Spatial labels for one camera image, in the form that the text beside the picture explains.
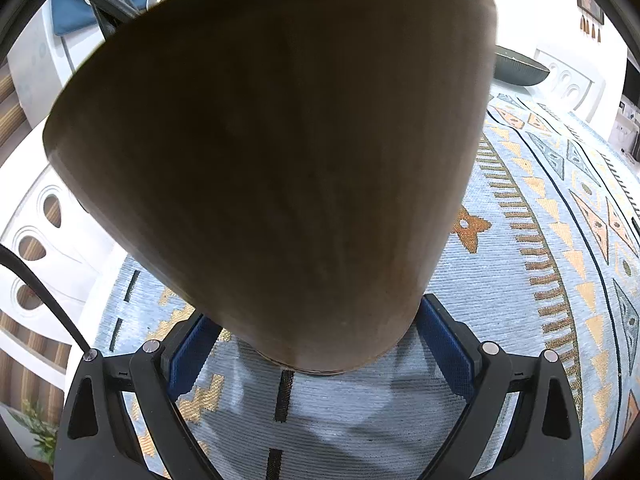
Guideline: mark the green potted plant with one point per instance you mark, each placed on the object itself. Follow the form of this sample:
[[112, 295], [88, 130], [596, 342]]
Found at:
[[37, 430]]

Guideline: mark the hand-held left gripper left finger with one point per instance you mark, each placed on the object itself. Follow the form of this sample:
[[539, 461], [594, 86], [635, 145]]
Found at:
[[187, 360]]

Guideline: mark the white chair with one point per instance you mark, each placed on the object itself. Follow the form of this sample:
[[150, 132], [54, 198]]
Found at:
[[590, 72], [75, 240]]

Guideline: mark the bamboo utensil holder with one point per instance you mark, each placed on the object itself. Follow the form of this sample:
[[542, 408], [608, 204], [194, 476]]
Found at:
[[275, 160]]

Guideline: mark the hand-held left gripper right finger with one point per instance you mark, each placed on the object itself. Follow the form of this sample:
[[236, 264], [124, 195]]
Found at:
[[450, 350]]

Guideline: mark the dark green bowl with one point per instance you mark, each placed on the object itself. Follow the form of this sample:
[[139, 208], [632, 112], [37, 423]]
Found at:
[[520, 67]]

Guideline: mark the white refrigerator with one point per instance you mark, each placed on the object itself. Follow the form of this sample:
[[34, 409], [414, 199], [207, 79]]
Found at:
[[40, 70]]

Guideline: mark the patterned blue table mat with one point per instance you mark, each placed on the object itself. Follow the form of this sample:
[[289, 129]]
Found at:
[[500, 285]]

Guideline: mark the small framed picture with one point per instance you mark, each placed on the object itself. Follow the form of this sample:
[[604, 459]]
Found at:
[[590, 5]]

